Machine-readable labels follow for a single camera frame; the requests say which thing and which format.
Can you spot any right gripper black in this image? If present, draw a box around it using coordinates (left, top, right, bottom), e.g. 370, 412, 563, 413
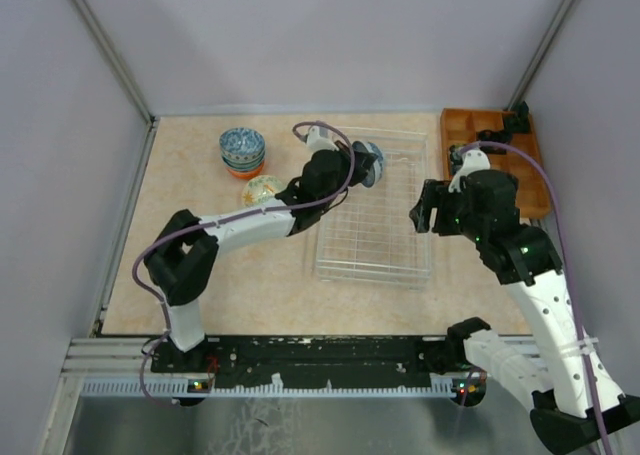
409, 179, 487, 244

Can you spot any blue white patterned bowl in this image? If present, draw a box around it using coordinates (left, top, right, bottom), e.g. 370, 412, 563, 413
353, 141, 385, 188

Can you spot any white wire dish rack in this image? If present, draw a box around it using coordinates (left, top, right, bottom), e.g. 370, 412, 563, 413
314, 126, 431, 290

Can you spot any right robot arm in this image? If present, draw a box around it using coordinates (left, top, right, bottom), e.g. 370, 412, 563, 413
410, 169, 639, 454

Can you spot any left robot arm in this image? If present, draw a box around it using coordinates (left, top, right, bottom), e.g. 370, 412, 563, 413
142, 141, 384, 372

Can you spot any black yellow object in tray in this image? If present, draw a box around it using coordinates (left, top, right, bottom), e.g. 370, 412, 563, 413
448, 144, 464, 176

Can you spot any wooden compartment tray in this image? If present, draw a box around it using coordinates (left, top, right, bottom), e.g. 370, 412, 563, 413
440, 108, 552, 220

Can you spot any black object tray centre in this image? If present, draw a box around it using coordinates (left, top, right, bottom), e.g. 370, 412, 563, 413
476, 129, 513, 155

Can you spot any yellow floral bowl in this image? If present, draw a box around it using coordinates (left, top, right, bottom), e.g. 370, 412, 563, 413
241, 175, 286, 207

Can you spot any orange bottom stacked bowl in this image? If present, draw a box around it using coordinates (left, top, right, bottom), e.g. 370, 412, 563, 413
226, 164, 264, 180

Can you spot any black object tray corner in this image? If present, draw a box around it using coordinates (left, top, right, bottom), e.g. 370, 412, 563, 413
502, 101, 531, 134

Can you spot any top blue stacked bowl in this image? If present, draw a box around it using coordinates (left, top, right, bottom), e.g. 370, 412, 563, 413
219, 127, 266, 162

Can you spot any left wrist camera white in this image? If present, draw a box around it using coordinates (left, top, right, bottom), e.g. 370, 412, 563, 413
305, 125, 338, 152

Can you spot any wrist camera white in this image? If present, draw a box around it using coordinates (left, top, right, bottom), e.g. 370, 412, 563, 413
448, 149, 490, 193
305, 125, 338, 152

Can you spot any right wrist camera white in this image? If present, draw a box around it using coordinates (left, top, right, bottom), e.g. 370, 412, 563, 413
448, 149, 490, 193

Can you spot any white cable duct strip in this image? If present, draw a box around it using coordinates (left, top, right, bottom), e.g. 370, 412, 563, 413
82, 378, 481, 397

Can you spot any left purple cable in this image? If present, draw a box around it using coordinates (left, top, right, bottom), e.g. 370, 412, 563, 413
131, 121, 357, 409

